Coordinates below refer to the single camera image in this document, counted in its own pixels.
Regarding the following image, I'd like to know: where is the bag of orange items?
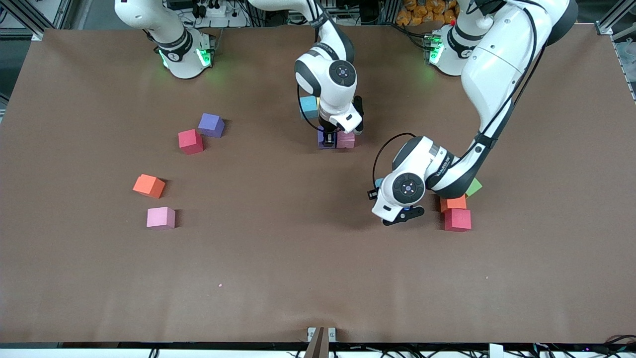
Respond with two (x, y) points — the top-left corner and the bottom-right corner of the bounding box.
(396, 0), (459, 27)

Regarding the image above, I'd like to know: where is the aluminium frame profile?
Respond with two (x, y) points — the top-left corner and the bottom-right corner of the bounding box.
(10, 0), (75, 41)
(596, 0), (636, 36)

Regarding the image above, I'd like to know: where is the orange foam cube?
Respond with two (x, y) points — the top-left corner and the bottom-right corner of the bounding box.
(132, 174), (166, 199)
(440, 194), (468, 213)

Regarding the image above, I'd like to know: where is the red foam cube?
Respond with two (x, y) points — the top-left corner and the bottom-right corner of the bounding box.
(443, 208), (472, 233)
(178, 129), (204, 155)

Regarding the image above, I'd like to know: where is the grey metal camera bracket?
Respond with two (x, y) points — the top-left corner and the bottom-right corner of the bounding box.
(304, 326), (337, 358)

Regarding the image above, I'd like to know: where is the white power strip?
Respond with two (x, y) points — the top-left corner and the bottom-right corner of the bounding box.
(191, 0), (249, 28)
(298, 14), (343, 25)

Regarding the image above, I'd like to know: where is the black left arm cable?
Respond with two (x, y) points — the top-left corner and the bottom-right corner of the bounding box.
(372, 132), (418, 192)

